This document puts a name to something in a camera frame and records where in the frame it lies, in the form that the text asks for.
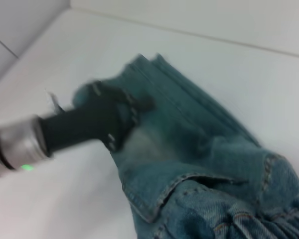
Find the blue denim shorts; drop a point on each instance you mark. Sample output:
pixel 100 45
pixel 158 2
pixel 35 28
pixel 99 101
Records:
pixel 189 129

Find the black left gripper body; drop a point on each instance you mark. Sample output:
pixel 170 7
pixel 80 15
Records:
pixel 84 124

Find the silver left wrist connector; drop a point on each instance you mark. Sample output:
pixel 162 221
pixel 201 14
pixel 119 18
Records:
pixel 55 103

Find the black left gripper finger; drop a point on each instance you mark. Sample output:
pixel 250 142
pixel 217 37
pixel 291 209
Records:
pixel 132 124
pixel 142 103

